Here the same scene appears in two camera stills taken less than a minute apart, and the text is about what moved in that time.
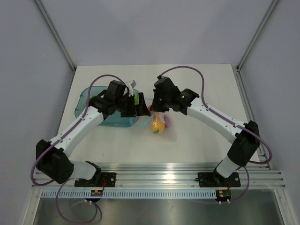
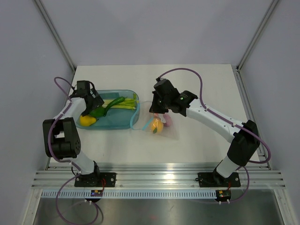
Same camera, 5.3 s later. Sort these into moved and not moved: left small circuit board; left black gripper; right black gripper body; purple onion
Moved: left black gripper
Not moved: right black gripper body; left small circuit board; purple onion
